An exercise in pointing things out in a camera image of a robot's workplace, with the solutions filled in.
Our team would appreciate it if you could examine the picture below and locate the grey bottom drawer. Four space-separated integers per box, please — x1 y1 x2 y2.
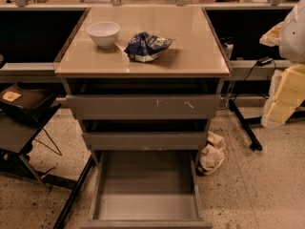
80 151 213 229

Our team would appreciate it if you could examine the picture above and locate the grey drawer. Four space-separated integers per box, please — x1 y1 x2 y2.
67 94 220 120
83 132 207 151
80 151 213 229

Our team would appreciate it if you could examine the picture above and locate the grey drawer cabinet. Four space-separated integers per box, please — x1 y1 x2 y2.
55 6 231 152

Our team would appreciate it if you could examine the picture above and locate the grey top drawer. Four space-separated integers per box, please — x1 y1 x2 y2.
67 94 220 120

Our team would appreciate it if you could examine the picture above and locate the grey middle drawer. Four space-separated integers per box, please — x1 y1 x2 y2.
83 132 207 151

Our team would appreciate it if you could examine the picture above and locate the blue crumpled chip bag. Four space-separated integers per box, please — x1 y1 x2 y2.
124 31 173 62

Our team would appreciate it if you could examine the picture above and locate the crumpled beige cloth bag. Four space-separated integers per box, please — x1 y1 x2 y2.
196 132 226 176

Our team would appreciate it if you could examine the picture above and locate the black floor bar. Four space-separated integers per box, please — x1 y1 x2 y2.
52 156 94 229

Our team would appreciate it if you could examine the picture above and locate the white ceramic bowl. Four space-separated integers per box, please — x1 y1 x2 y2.
87 21 120 48

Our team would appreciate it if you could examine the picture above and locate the white spray bottle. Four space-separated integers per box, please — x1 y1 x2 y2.
223 39 234 58

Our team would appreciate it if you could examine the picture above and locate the black box with label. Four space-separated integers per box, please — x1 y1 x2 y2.
0 82 55 124

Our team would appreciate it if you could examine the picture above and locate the black power adapter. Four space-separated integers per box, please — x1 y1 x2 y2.
255 56 273 67

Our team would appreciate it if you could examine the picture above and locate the dark side table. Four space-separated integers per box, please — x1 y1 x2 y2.
0 103 63 190

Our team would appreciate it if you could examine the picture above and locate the black table leg frame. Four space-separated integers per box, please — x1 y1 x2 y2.
228 98 305 152

